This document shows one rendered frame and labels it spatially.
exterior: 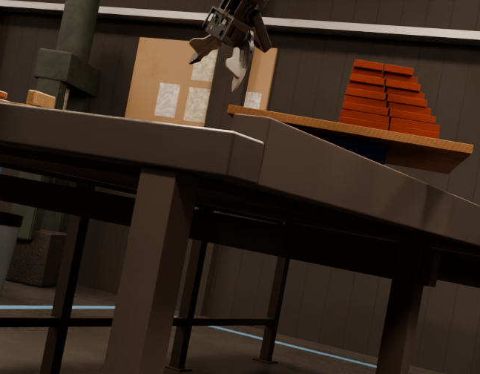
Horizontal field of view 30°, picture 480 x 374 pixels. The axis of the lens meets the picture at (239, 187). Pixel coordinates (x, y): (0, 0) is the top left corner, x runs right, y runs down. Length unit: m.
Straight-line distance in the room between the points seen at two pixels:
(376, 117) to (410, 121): 0.08
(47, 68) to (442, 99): 3.21
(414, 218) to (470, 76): 5.37
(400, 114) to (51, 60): 5.77
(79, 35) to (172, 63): 0.86
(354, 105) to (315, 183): 0.80
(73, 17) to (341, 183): 6.64
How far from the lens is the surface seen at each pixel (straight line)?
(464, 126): 7.07
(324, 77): 7.48
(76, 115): 1.30
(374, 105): 2.17
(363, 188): 1.54
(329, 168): 1.41
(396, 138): 1.84
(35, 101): 1.60
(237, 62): 1.92
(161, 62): 8.19
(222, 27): 1.90
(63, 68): 7.66
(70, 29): 7.98
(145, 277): 1.21
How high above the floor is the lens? 0.80
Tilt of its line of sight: 2 degrees up
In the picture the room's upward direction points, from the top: 11 degrees clockwise
